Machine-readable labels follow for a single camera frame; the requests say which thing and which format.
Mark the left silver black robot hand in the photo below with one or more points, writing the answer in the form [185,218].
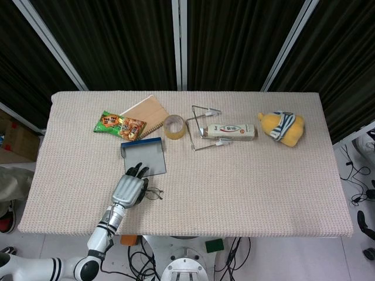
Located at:
[126,187]

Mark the grey pouch with blue edge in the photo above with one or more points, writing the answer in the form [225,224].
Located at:
[145,156]

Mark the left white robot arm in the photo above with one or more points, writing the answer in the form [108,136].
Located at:
[96,243]

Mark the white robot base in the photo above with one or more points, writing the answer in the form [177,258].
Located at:
[183,260]

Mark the green orange snack bag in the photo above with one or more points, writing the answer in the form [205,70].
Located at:
[118,126]

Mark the clear tape roll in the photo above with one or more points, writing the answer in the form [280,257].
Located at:
[174,126]

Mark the brown spiral notebook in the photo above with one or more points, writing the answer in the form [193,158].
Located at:
[148,112]

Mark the beige woven table cloth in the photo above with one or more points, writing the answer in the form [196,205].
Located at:
[205,181]

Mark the white brown toothpaste box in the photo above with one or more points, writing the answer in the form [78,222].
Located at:
[231,131]

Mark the cardboard box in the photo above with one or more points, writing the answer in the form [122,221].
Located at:
[16,140]

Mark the black curtain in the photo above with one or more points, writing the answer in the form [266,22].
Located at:
[108,44]
[340,67]
[234,44]

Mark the yellow plush toy striped cloth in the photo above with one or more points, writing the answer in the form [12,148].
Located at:
[282,127]

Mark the black office chair base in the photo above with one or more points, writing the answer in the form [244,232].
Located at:
[366,231]

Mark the grey metal frame post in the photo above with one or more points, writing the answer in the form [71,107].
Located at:
[288,44]
[179,44]
[52,44]

